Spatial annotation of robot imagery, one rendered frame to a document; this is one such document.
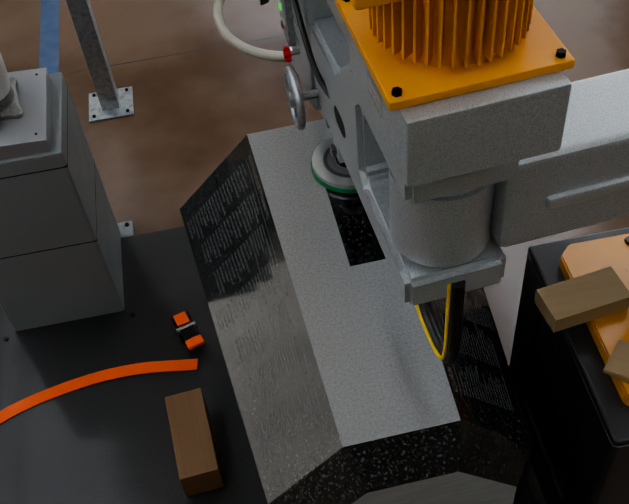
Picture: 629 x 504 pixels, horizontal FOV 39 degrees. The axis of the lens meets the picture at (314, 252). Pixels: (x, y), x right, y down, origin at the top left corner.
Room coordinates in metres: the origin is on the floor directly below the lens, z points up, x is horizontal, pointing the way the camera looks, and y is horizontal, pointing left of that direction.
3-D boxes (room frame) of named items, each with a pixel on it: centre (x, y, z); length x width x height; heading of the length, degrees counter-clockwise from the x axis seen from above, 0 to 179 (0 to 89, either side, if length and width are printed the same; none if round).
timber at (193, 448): (1.42, 0.44, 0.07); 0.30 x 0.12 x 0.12; 10
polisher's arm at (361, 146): (1.38, -0.18, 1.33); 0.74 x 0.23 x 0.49; 10
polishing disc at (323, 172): (1.77, -0.13, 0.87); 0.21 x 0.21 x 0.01
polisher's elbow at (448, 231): (1.12, -0.24, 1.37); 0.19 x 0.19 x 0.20
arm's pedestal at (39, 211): (2.20, 0.93, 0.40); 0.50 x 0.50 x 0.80; 5
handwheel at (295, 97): (1.63, -0.03, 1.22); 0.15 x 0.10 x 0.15; 10
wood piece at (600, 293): (1.26, -0.63, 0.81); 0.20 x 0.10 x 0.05; 103
